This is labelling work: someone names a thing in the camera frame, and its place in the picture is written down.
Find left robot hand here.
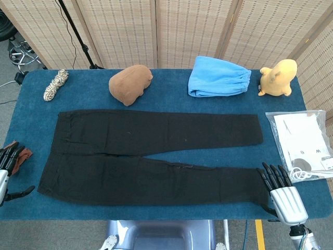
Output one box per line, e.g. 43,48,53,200
0,142,36,208

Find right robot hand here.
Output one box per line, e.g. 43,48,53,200
256,162,309,225

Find black trousers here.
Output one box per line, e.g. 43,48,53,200
37,108,271,208

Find rust brown crumpled cloth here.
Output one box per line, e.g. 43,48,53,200
6,140,33,177

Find dark blue table mat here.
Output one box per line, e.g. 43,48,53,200
0,69,329,221

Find white table leg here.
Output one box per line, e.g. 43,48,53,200
223,220,231,250

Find clear bag with white garment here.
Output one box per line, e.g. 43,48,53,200
264,109,333,185

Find black power adapter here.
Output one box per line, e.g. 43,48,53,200
14,72,27,85

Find black stool with chrome base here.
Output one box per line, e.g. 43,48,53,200
0,9,42,72

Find yellow plush toy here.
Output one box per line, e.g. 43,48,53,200
257,59,298,97

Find light blue folded garment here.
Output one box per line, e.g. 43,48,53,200
187,56,252,98

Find black tripod stand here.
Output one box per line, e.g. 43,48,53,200
57,0,106,70

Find brown plush toy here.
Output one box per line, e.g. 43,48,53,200
108,64,153,107

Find white floor cable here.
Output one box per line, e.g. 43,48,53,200
0,80,19,89

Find beige braided rope bundle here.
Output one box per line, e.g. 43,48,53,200
43,69,70,102

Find thin black hanging cable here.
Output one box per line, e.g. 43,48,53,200
53,0,78,69

